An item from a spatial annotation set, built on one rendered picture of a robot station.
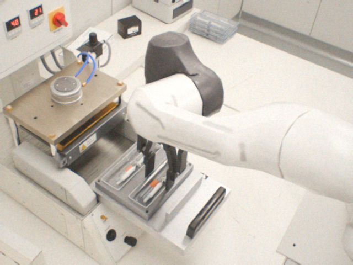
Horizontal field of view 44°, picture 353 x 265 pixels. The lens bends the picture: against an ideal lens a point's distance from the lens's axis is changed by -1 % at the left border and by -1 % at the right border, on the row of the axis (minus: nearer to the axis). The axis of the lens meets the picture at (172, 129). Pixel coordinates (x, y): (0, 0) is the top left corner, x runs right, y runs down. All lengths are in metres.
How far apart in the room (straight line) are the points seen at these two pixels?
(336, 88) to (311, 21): 1.63
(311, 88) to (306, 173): 1.35
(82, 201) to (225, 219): 0.47
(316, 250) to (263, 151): 0.74
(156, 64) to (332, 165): 0.39
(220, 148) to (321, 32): 2.96
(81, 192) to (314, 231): 0.65
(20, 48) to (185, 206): 0.57
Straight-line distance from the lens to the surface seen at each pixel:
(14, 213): 1.38
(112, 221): 1.19
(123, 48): 1.88
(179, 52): 0.79
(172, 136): 0.69
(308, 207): 1.31
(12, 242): 1.22
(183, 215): 1.08
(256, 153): 0.62
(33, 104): 1.15
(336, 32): 3.51
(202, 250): 1.29
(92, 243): 1.19
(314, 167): 0.57
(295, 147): 0.58
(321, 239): 1.32
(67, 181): 1.10
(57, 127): 1.08
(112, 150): 1.26
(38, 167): 1.14
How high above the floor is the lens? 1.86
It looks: 44 degrees down
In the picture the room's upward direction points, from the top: 6 degrees clockwise
